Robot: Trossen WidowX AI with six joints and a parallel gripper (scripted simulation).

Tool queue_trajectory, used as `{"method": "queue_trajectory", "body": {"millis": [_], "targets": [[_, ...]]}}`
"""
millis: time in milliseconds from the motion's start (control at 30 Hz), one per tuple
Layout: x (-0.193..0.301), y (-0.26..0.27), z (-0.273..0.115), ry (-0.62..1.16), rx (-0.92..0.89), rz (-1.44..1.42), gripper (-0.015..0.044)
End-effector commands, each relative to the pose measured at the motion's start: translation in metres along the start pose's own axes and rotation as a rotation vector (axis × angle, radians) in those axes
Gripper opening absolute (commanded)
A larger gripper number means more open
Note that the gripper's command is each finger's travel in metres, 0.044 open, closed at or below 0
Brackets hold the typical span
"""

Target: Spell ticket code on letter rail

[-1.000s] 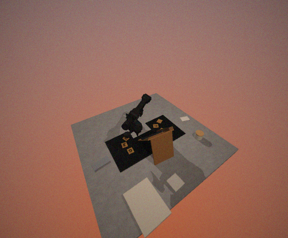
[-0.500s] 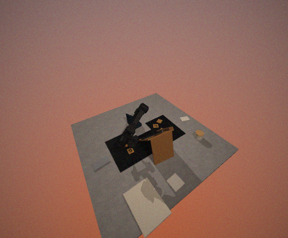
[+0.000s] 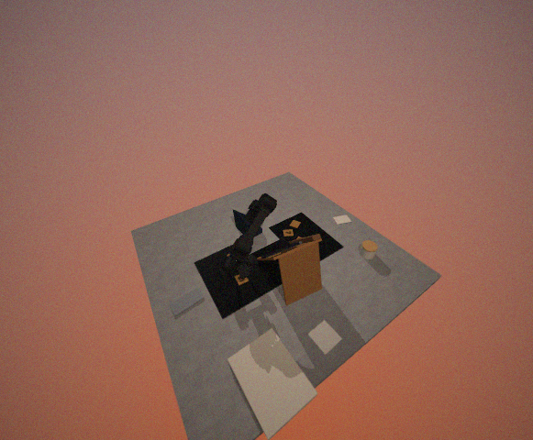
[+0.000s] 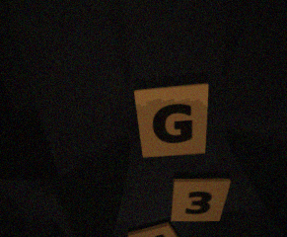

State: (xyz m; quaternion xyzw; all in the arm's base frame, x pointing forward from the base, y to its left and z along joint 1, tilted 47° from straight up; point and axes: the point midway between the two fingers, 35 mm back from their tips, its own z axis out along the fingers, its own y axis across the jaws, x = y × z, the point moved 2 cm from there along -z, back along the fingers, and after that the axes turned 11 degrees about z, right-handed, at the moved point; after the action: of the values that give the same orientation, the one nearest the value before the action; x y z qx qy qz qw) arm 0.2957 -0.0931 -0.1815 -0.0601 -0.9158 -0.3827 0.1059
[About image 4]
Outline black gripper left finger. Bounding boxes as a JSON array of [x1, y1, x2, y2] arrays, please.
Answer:
[[0, 135, 130, 237]]

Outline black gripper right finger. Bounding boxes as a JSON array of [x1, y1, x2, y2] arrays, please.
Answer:
[[226, 127, 287, 237]]

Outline tan tile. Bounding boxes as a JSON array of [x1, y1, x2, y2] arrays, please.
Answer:
[[171, 178, 231, 222], [134, 83, 209, 158], [128, 222, 178, 237]]

